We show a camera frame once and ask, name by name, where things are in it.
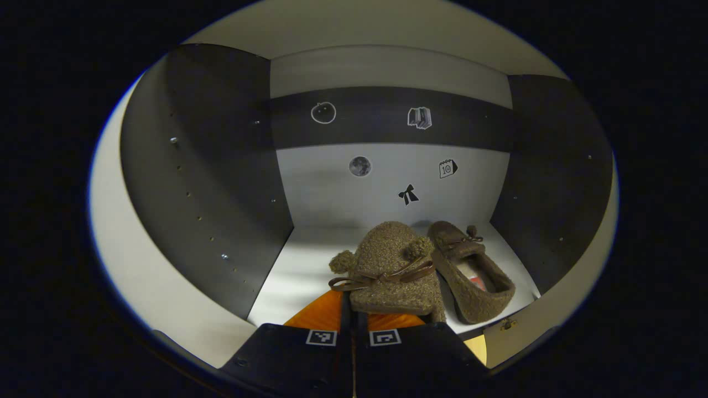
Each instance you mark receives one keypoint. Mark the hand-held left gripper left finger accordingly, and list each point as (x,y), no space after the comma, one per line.
(287,365)

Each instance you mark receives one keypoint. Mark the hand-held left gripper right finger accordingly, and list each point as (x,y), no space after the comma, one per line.
(420,362)

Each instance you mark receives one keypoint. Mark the brown fuzzy shoe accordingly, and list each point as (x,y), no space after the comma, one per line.
(481,303)
(387,249)

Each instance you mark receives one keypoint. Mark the white shoe cabinet door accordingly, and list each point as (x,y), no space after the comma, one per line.
(127,265)
(531,338)

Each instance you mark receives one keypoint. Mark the white shoe cabinet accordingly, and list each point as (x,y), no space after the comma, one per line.
(210,166)

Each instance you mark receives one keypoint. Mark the metal door hinge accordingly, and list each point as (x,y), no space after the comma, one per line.
(508,324)

